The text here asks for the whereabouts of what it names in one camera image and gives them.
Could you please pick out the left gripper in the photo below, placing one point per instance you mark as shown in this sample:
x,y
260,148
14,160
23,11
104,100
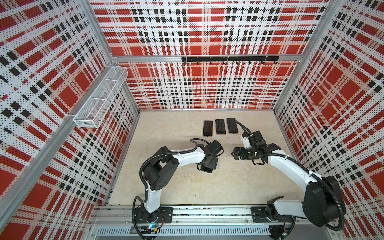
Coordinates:
x,y
213,164

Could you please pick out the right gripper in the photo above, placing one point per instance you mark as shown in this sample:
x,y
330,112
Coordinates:
x,y
242,154

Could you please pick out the black phone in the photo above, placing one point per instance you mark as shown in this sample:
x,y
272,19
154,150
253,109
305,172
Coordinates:
x,y
232,126
220,126
208,128

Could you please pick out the black textured phone case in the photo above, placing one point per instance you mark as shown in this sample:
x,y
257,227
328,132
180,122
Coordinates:
x,y
207,169

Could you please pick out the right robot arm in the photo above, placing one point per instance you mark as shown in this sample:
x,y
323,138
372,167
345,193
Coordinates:
x,y
323,203

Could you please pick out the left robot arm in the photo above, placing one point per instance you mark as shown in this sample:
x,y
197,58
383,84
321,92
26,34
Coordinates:
x,y
157,171

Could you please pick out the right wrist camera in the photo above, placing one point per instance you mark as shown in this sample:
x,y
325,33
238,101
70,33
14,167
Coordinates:
x,y
246,142

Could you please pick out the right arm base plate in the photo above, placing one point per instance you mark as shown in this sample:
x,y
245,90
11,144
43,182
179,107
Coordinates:
x,y
266,214

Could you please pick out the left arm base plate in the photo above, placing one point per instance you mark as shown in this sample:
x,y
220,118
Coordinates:
x,y
162,215

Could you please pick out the black hook rail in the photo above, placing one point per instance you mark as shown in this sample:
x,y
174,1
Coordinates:
x,y
261,59

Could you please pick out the white wire mesh basket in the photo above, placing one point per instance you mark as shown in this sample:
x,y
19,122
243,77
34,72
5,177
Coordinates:
x,y
102,96

